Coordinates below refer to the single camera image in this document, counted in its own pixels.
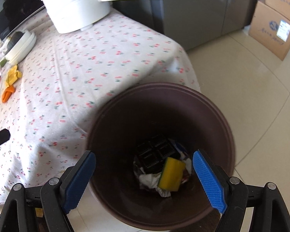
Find cherry print tablecloth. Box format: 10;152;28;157
0;10;200;205

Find black plastic meal tray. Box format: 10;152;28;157
133;140;181;174

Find yellow green sponge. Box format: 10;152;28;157
158;157;185;192

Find cream pan green handle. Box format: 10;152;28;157
0;34;22;69

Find white tissue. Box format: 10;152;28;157
135;152;192;198

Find yellow snack wrapper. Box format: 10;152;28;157
5;64;22;87

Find grey refrigerator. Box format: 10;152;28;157
113;0;257;50

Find brown round trash bin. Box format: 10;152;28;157
87;82;235;230

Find stacked white plates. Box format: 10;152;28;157
6;30;37;65

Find dark green pumpkin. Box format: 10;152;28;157
7;32;24;49

